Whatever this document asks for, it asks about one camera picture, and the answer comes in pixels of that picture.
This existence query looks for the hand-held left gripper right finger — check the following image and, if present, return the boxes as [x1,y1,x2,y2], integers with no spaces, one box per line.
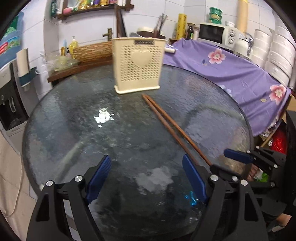
[182,153,269,241]

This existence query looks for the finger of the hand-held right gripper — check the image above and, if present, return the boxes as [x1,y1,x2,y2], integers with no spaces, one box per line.
[224,147,287,177]
[210,163,246,184]

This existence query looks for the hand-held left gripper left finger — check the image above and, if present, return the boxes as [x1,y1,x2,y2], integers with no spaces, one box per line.
[26,154,112,241]

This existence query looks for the brown wooden chopstick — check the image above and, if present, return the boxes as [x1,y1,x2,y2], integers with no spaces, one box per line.
[142,95,195,161]
[145,94,213,166]

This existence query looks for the cream plastic utensil holder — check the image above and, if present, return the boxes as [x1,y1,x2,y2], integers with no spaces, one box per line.
[112,37,168,94]

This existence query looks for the bundle of wooden chopsticks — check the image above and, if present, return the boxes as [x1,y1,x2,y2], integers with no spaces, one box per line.
[153,13,168,39]

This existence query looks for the person's right forearm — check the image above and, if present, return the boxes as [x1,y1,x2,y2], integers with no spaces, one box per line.
[269,213,292,232]

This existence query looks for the red plastic bag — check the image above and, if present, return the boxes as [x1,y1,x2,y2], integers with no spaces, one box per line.
[270,126,288,153]

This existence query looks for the purple floral cloth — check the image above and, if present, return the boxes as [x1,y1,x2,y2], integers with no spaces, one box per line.
[162,38,292,137]

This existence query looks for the wide stacks of white bowls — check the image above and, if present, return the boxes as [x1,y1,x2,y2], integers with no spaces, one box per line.
[264,24,296,90]

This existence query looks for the white kettle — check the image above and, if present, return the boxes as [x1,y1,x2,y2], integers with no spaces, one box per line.
[233,32,255,61]

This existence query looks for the wooden counter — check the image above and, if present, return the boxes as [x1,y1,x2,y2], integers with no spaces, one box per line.
[47,59,114,82]

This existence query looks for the grey water dispenser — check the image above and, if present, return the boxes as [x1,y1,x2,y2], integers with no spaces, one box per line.
[0,60,29,149]

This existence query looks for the narrow stack of white bowls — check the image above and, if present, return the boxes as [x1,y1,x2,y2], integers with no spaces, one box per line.
[251,29,272,67]

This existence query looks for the clear plastic bag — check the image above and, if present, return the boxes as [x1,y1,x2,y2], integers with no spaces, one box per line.
[39,52,80,72]

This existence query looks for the teal cup holder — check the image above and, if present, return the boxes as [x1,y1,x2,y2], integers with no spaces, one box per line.
[18,67,38,87]

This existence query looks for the woven pattern basin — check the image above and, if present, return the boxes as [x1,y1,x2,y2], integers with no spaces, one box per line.
[74,42,114,65]

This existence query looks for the white microwave oven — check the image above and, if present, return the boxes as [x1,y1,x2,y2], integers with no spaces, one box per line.
[197,22,241,48]

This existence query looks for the yellow dish soap bottle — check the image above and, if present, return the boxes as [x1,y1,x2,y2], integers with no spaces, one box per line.
[69,36,80,58]

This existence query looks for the white paper cup tube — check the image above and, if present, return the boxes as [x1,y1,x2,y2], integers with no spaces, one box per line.
[16,48,29,77]

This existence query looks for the yellow roll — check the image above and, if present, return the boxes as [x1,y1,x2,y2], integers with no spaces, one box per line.
[176,13,187,39]

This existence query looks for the bronze faucet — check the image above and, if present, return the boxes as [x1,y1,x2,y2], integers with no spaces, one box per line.
[102,28,114,41]

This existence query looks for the white and brown rice cooker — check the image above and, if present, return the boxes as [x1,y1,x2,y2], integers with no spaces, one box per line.
[136,27,166,39]

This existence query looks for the blue water jug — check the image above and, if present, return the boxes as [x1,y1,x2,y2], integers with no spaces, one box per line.
[0,11,25,67]

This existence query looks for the green hanging packet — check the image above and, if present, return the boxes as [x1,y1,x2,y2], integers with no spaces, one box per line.
[50,0,58,18]

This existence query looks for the dark wooden wall shelf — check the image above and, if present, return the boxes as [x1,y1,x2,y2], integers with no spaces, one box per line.
[57,0,134,21]

